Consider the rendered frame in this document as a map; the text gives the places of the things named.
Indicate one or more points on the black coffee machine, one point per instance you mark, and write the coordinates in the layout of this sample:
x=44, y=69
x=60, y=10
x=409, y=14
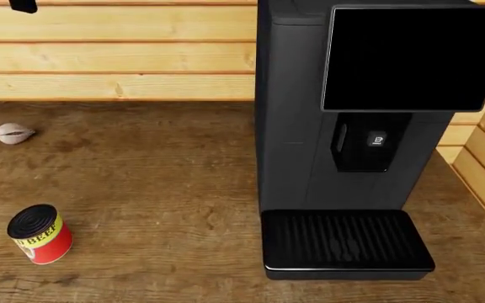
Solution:
x=293, y=126

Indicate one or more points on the red beef can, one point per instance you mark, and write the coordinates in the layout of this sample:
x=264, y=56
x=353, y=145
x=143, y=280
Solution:
x=42, y=238

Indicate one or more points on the white garlic bulb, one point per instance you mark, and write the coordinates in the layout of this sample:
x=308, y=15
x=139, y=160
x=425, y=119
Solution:
x=12, y=133

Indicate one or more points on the black wall fixture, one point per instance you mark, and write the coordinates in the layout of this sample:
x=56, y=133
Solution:
x=23, y=4

